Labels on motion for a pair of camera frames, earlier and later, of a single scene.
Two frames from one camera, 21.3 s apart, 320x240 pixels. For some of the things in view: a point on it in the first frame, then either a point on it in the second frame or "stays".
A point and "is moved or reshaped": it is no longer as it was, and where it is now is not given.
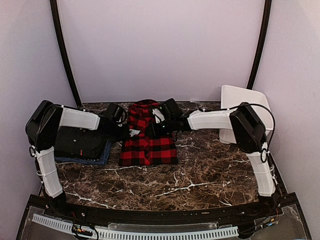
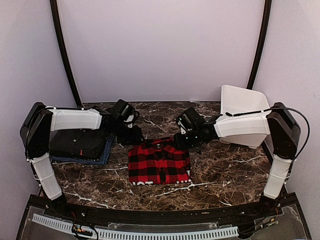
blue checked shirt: x=102 y=160 stays
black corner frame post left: x=54 y=8 stays
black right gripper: x=154 y=131 to x=180 y=144
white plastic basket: x=232 y=96 stays
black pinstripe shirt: x=79 y=143 stays
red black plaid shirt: x=141 y=149 is moved or reshaped
